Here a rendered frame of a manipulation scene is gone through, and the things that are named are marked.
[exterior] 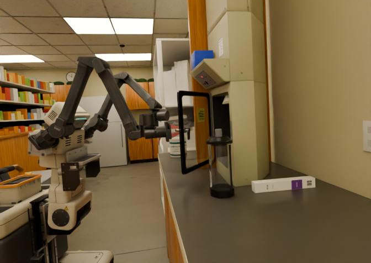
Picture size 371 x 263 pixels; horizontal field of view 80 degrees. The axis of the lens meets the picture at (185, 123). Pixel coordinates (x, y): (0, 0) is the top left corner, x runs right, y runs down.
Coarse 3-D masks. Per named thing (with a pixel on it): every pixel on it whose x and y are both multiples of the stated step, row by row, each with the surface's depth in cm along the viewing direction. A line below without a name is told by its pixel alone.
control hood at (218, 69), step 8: (200, 64) 101; (208, 64) 95; (216, 64) 95; (224, 64) 96; (192, 72) 120; (208, 72) 102; (216, 72) 96; (224, 72) 96; (216, 80) 103; (224, 80) 97; (208, 88) 124
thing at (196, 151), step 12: (192, 96) 112; (192, 108) 112; (204, 108) 122; (192, 120) 112; (204, 120) 122; (180, 132) 103; (192, 132) 111; (204, 132) 122; (180, 144) 103; (192, 144) 111; (204, 144) 121; (192, 156) 111; (204, 156) 121
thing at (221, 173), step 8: (208, 144) 88; (224, 144) 85; (216, 152) 87; (224, 152) 86; (216, 160) 87; (224, 160) 87; (216, 168) 87; (224, 168) 87; (216, 176) 87; (224, 176) 87; (216, 184) 88; (224, 184) 87
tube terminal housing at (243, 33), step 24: (240, 24) 96; (216, 48) 112; (240, 48) 97; (240, 72) 97; (264, 72) 113; (216, 96) 125; (240, 96) 98; (264, 96) 112; (240, 120) 98; (264, 120) 112; (240, 144) 99; (264, 144) 111; (240, 168) 99; (264, 168) 110
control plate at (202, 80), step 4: (200, 72) 110; (204, 72) 105; (196, 76) 120; (200, 76) 114; (204, 76) 110; (208, 76) 106; (200, 80) 120; (204, 80) 115; (212, 80) 107; (204, 84) 121; (208, 84) 116; (212, 84) 111
